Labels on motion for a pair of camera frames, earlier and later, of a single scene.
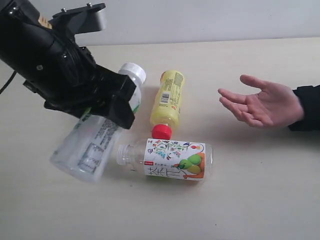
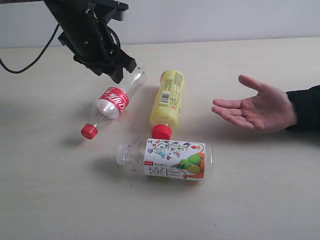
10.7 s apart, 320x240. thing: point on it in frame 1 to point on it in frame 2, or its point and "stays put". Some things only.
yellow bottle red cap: (165, 112) stays put
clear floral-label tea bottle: (168, 159) stays put
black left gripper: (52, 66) to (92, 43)
